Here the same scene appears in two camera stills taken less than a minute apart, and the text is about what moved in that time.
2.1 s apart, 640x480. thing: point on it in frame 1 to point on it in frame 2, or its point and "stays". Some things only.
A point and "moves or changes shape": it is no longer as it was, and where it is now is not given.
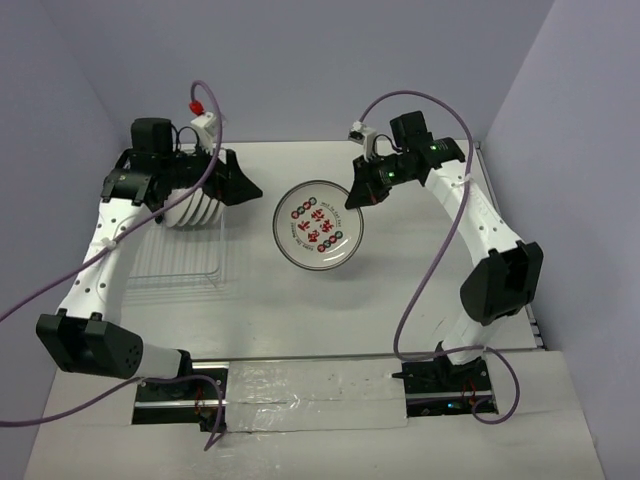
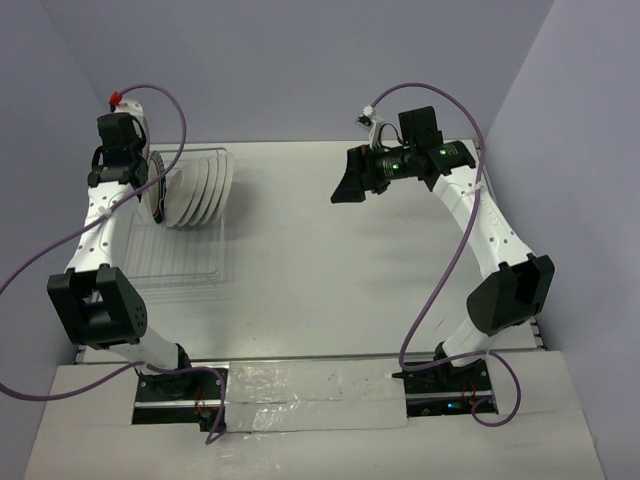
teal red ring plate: x=197 y=195 stays
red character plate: x=314 y=229 moves or changes shape
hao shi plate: x=195 y=205 moves or changes shape
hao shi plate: x=203 y=209 moves or changes shape
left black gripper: x=233 y=186 to x=139 y=145
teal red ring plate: x=174 y=214 stays
